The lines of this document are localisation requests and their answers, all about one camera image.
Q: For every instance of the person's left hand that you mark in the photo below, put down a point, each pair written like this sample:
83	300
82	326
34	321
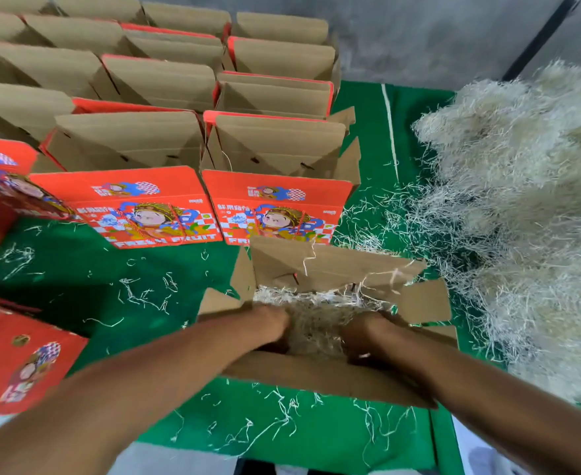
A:
266	326

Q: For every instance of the person's right hand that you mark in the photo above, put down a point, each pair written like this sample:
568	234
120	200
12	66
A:
370	336

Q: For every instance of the person's right forearm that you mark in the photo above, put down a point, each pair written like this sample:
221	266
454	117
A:
498	391

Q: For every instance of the group of red fruit boxes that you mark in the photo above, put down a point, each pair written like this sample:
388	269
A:
152	84

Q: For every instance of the white printed paper sheet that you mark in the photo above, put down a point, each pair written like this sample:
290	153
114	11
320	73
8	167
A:
474	455

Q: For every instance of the red printed cardboard box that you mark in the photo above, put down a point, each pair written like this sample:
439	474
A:
300	376
23	366

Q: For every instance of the white pole with black grip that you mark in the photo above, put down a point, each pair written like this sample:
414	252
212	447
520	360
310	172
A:
538	44

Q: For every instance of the pile of shredded paper filler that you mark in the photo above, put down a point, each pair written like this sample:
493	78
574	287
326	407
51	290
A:
528	193

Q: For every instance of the person's left forearm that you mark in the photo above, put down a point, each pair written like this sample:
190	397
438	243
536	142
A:
102	400

